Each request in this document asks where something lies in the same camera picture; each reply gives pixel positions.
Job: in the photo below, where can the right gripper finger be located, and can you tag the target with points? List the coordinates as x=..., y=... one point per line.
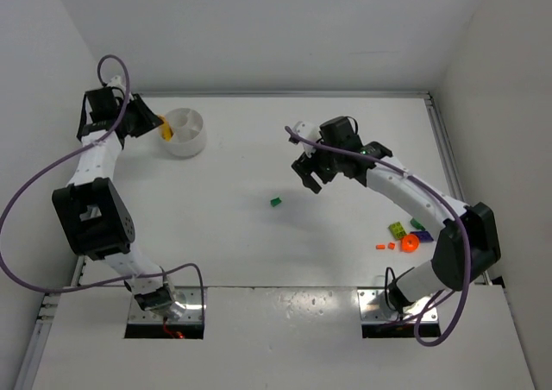
x=305, y=174
x=316, y=180

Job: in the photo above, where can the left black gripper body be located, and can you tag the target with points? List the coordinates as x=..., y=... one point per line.
x=141, y=116

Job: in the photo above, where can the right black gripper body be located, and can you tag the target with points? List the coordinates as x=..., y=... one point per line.
x=310, y=168

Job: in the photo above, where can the yellow lego brick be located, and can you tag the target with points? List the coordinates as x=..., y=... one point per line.
x=166, y=131

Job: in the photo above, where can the small green lego piece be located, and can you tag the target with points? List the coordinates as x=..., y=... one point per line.
x=275, y=201

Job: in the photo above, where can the lime green lego brick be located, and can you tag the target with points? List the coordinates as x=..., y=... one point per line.
x=397, y=230

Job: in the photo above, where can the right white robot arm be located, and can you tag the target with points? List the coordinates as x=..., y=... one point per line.
x=467, y=242

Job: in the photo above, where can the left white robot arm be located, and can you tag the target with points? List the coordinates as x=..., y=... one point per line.
x=95, y=220

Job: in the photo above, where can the white divided round container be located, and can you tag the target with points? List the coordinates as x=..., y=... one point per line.
x=189, y=136

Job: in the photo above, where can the dark green lego brick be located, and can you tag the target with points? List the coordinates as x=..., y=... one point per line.
x=415, y=224

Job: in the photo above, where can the orange round lego piece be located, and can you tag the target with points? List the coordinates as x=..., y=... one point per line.
x=410, y=243

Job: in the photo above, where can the blue lego brick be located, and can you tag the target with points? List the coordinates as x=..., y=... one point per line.
x=423, y=236

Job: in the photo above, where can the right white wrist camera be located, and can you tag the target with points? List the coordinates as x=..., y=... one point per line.
x=307, y=131

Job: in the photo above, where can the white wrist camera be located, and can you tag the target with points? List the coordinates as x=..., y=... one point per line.
x=117, y=82
x=307, y=131

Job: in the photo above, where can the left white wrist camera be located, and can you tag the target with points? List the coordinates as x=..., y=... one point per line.
x=117, y=82

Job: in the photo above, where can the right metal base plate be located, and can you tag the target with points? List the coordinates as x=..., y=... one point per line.
x=374, y=309

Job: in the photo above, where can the metal base plate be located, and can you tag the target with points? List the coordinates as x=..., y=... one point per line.
x=374, y=309
x=186, y=311

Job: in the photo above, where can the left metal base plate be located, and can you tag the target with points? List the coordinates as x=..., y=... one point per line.
x=186, y=311

